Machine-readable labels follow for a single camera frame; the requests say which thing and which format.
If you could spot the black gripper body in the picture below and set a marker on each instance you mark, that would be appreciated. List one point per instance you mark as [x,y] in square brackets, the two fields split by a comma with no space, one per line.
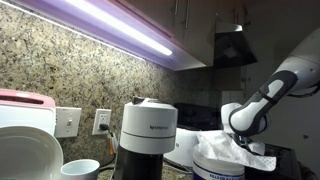
[242,139]

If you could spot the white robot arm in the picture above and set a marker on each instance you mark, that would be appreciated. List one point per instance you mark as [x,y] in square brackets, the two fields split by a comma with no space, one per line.
[286,86]

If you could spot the white wet wipe sheet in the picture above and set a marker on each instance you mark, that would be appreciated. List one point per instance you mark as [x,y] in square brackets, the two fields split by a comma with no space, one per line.
[223,148]

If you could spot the wipes canister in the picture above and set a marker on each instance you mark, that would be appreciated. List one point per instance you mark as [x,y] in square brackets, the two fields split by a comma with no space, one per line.
[216,170]

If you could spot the black stove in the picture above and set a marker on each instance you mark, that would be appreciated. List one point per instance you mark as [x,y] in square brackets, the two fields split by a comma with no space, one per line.
[283,163]

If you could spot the black countertop appliance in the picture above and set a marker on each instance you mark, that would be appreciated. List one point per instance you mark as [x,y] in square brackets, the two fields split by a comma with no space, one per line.
[196,115]

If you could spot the white countertop appliance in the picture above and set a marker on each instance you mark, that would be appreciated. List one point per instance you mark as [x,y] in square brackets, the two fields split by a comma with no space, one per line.
[180,145]

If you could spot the black range hood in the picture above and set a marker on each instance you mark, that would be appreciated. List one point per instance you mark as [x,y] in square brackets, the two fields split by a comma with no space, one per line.
[231,50]

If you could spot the white nespresso coffee machine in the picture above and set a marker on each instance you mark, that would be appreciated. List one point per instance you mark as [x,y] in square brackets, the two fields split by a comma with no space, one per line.
[148,128]

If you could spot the under cabinet light strip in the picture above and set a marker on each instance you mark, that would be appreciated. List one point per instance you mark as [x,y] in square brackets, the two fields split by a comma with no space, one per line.
[133,31]

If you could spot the white mug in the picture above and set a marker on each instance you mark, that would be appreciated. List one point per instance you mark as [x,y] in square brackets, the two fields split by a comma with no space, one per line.
[80,169]

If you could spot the pink and white toaster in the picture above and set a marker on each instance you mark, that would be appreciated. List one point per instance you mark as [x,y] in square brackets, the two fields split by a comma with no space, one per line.
[28,113]

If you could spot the white bowl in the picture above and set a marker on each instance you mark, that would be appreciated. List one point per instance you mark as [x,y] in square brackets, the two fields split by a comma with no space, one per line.
[25,155]

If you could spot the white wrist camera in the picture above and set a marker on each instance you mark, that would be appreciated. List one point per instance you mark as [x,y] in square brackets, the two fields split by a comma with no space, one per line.
[258,148]

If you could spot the wooden wall cabinet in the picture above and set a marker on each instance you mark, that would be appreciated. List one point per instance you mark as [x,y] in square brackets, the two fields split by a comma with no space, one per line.
[200,36]

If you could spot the white wall outlet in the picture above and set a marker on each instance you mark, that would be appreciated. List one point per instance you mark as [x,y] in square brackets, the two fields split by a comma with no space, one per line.
[101,117]

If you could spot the white light switch plate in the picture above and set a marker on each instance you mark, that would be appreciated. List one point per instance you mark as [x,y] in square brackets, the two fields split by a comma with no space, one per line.
[68,122]

